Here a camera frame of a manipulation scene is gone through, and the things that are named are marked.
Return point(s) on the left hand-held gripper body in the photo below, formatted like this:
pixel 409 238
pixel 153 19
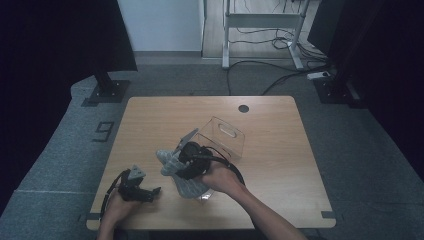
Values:
pixel 133 186

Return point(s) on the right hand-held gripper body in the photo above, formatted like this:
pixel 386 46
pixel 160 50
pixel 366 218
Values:
pixel 196 156

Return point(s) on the grey cloth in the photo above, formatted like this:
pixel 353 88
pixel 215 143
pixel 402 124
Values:
pixel 170 165

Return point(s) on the clear plastic organizer box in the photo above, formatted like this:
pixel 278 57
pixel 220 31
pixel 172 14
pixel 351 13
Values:
pixel 226 140

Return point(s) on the person's left hand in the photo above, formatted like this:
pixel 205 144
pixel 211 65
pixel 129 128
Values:
pixel 116 210

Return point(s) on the person's right hand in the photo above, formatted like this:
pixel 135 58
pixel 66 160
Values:
pixel 223 178

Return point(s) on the black stand with square base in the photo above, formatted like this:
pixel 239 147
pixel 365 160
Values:
pixel 108 90
pixel 336 91

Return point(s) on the black curtain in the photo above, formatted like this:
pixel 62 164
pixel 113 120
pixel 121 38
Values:
pixel 383 50
pixel 50 66

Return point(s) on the white power strip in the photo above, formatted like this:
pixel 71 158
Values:
pixel 318 75

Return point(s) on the white metal desk frame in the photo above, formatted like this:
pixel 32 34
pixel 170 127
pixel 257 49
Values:
pixel 260 20

